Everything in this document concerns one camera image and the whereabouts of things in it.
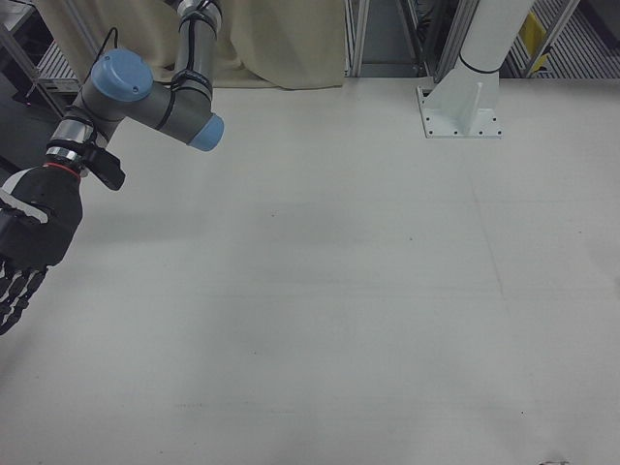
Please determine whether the white pedestal column with base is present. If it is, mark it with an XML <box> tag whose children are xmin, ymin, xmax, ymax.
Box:
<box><xmin>416</xmin><ymin>0</ymin><xmax>538</xmax><ymax>140</ymax></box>

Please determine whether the black dexterous robot hand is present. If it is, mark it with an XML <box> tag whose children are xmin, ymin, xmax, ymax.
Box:
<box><xmin>0</xmin><ymin>164</ymin><xmax>85</xmax><ymax>336</ymax></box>

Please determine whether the beige curtain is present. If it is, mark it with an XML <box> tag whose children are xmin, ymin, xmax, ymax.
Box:
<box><xmin>36</xmin><ymin>0</ymin><xmax>346</xmax><ymax>91</ymax></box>

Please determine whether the yellow tag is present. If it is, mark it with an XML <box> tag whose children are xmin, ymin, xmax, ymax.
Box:
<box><xmin>518</xmin><ymin>12</ymin><xmax>551</xmax><ymax>74</ymax></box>

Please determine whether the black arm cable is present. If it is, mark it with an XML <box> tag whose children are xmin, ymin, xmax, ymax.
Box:
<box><xmin>98</xmin><ymin>26</ymin><xmax>120</xmax><ymax>55</ymax></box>

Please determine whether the aluminium frame rack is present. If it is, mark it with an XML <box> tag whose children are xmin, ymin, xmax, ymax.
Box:
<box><xmin>344</xmin><ymin>0</ymin><xmax>620</xmax><ymax>79</ymax></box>

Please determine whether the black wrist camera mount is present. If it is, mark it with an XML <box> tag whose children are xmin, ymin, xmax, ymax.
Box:
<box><xmin>79</xmin><ymin>144</ymin><xmax>127</xmax><ymax>192</ymax></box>

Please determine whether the grey metal shelf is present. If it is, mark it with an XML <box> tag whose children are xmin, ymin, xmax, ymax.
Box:
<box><xmin>0</xmin><ymin>0</ymin><xmax>81</xmax><ymax>115</ymax></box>

